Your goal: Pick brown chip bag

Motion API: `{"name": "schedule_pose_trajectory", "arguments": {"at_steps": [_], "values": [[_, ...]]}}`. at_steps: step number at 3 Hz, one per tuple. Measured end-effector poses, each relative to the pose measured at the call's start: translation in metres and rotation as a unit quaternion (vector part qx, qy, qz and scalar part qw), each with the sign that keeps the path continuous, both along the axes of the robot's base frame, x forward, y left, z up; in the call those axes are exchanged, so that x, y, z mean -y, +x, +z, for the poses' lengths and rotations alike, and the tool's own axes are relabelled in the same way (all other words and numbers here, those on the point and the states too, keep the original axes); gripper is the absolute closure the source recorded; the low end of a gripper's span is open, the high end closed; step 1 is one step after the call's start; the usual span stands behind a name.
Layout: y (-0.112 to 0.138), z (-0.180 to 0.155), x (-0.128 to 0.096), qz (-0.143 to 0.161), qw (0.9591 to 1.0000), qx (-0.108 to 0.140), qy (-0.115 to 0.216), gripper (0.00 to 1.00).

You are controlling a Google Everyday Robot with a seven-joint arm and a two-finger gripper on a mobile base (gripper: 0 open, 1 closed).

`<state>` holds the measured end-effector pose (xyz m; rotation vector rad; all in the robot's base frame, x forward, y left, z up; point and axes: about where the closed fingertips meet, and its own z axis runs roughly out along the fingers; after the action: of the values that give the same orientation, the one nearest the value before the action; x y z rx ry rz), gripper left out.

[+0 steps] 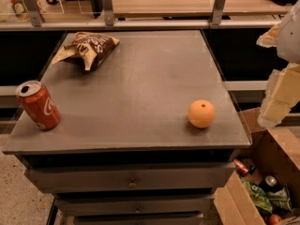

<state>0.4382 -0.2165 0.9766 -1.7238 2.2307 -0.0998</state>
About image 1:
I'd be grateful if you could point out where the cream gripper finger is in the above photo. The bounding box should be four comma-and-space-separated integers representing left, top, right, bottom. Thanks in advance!
256, 23, 279, 48
258, 63, 300, 128

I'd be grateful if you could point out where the brown chip bag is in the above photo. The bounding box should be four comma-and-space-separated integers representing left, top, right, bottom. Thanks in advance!
52, 32, 120, 72

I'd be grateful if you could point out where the green snack bag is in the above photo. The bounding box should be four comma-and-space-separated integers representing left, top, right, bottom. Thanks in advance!
241, 179, 273, 217

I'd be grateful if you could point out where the cardboard box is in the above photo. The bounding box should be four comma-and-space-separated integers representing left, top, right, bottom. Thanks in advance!
214, 108, 300, 225

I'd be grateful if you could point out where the orange fruit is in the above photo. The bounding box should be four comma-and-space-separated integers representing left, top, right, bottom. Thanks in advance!
187, 99, 216, 128

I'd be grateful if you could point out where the red can in box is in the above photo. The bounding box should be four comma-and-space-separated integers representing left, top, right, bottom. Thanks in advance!
233, 158, 249, 177

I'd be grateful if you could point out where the dark can in box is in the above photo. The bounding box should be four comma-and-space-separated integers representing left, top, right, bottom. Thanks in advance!
260, 175, 280, 192

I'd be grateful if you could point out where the red apple in box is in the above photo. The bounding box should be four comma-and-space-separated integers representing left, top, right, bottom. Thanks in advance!
267, 214, 282, 225

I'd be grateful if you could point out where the wooden table behind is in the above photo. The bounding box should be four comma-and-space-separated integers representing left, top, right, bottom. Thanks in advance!
112, 0, 292, 17

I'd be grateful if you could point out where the grey drawer cabinet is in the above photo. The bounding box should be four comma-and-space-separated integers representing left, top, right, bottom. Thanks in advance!
5, 31, 249, 225

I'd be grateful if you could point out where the red soda can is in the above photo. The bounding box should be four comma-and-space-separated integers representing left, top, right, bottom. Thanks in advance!
16, 80, 61, 130

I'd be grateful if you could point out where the snack package top left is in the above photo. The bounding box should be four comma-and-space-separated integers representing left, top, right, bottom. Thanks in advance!
0, 0, 47, 23

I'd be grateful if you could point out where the metal bracket post right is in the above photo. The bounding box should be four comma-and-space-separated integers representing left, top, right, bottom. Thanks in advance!
210, 0, 226, 25

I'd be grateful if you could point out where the metal bracket post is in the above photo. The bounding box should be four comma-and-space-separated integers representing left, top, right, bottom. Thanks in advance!
101, 0, 115, 26
23, 0, 44, 27
210, 0, 226, 25

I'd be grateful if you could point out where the metal bracket post middle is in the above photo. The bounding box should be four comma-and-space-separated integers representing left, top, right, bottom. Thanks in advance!
101, 0, 115, 26

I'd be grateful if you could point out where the metal bracket post left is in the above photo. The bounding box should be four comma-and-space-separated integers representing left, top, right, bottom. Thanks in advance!
23, 0, 44, 27

